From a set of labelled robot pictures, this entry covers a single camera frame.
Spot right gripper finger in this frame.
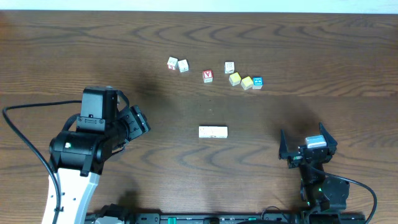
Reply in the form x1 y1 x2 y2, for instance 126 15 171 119
279 129 300 159
319 122 338 155

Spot white block orange print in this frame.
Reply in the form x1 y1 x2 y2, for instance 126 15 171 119
217 126 228 138

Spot plain white wooden block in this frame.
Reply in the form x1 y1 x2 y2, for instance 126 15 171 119
198 126 210 138

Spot white block red globe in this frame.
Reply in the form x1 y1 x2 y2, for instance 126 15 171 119
207 126 219 138

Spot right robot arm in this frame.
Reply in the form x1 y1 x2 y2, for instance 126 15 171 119
279 123 349 212

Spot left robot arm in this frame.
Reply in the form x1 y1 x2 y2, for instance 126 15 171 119
42 105 150 223

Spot white block red side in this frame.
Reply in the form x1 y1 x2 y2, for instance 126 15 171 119
167 57 178 70

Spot plain white letter block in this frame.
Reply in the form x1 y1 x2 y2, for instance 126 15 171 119
178 59 189 72

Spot blue picture block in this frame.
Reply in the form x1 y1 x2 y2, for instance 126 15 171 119
252 77 264 90

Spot yellow block right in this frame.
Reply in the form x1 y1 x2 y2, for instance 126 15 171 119
241 77 254 90

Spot yellow block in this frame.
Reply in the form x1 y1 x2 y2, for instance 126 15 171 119
229 72 241 86
241 77 254 90

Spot red V letter block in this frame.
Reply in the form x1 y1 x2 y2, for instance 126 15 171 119
202 70 213 83

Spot yellow block left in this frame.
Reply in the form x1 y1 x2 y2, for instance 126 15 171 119
229 72 241 86

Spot white block black print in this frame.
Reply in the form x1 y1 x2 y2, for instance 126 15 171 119
224 62 235 74

